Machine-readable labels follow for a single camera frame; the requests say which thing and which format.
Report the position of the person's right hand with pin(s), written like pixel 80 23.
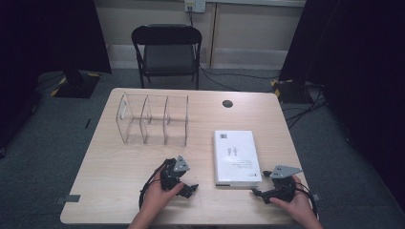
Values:
pixel 297 205

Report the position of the person's left hand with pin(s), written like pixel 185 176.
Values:
pixel 157 198

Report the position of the black table grommet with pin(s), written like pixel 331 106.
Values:
pixel 227 103

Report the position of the white book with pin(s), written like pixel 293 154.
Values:
pixel 237 159

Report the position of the black stand base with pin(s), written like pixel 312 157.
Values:
pixel 76 85
pixel 291 92

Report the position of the small grey tape piece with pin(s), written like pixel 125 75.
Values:
pixel 315 197

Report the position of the black curtain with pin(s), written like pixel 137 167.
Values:
pixel 359 79
pixel 47 47

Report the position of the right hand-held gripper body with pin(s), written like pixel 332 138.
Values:
pixel 281 191

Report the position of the white wall socket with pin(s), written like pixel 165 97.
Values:
pixel 195 5

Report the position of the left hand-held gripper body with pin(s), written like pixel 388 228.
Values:
pixel 170 178

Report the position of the grey tape strip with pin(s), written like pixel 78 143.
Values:
pixel 68 199

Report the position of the clear acrylic book rack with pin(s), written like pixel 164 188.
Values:
pixel 153 127

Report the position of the black folding chair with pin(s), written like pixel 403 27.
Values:
pixel 167 57

